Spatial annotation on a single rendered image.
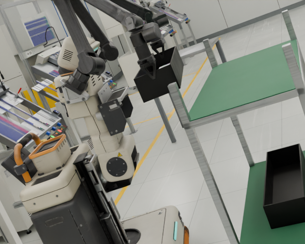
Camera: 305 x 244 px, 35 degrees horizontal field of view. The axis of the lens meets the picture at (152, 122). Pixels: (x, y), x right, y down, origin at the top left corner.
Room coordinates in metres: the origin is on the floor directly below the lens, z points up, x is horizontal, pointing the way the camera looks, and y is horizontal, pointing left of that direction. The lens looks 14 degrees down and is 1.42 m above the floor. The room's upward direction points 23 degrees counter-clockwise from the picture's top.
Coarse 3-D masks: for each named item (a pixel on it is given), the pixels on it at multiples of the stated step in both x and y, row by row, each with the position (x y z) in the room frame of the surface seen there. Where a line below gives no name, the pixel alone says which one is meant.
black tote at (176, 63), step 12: (156, 60) 2.61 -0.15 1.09; (168, 60) 2.60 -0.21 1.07; (180, 60) 2.51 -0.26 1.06; (144, 72) 2.36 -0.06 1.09; (156, 72) 2.04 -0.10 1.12; (168, 72) 2.04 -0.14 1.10; (180, 72) 2.27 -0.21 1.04; (144, 84) 2.06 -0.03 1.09; (156, 84) 2.05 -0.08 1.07; (168, 84) 2.04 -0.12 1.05; (180, 84) 2.08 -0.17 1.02; (144, 96) 2.06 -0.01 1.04; (156, 96) 2.05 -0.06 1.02
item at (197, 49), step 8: (216, 40) 4.73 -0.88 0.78; (184, 48) 4.96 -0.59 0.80; (192, 48) 4.73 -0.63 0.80; (200, 48) 4.50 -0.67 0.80; (184, 56) 4.51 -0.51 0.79; (224, 56) 4.79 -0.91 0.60; (160, 104) 4.70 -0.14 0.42; (160, 112) 4.70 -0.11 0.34; (176, 112) 5.08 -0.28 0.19; (168, 128) 4.70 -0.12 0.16
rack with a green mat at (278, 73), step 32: (224, 64) 2.50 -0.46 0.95; (256, 64) 2.19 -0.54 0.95; (288, 64) 1.59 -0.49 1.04; (224, 96) 1.87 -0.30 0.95; (256, 96) 1.68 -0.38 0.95; (288, 96) 1.60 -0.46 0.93; (192, 128) 1.73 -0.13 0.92; (256, 192) 2.22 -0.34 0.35; (224, 224) 1.73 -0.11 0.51; (256, 224) 1.93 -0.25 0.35
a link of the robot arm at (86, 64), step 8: (56, 0) 2.27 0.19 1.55; (64, 0) 2.26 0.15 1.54; (64, 8) 2.25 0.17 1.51; (72, 8) 2.26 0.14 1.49; (64, 16) 2.24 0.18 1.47; (72, 16) 2.22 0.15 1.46; (72, 24) 2.21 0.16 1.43; (72, 32) 2.20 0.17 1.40; (80, 32) 2.19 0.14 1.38; (80, 40) 2.18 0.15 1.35; (80, 48) 2.16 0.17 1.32; (88, 48) 2.16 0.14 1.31; (80, 56) 2.13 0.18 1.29; (88, 56) 2.11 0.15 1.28; (96, 56) 2.19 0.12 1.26; (80, 64) 2.13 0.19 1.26; (88, 64) 2.10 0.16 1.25; (96, 64) 2.11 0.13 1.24; (104, 64) 2.17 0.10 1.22; (88, 72) 2.10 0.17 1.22
